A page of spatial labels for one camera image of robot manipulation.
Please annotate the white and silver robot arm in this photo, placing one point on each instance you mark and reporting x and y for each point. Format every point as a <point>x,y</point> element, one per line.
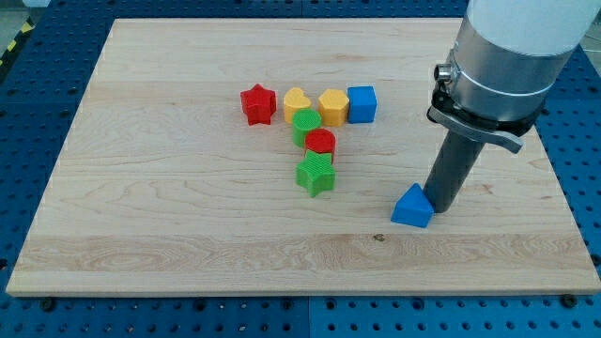
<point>505,59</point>

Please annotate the blue triangle block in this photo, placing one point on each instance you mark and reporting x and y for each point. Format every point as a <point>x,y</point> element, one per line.
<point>413,208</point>

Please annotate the green star block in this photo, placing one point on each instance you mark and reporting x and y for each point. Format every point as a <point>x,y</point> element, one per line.
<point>316,173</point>

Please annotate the red cylinder block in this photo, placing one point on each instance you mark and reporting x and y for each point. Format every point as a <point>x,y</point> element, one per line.
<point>321,141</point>

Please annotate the green cylinder block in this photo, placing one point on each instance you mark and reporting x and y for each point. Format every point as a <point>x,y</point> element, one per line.
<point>304,121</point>

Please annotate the yellow heart block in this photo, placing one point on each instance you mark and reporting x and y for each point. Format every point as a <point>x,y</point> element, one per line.
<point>294,100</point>

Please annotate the yellow hexagon block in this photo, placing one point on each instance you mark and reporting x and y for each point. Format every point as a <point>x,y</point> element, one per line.
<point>333,105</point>

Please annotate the red star block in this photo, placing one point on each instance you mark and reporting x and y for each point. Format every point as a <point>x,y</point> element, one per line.
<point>258,104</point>

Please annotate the blue cube block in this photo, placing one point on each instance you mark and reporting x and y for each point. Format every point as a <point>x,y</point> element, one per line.
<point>363,104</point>

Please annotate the light wooden board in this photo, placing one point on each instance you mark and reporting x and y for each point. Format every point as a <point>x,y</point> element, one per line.
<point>162,188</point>

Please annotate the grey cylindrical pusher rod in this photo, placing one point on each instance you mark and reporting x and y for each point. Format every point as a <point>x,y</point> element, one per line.
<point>455,159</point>

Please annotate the black and yellow hazard tape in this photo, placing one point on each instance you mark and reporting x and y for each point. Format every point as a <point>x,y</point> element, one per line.
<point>14,47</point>

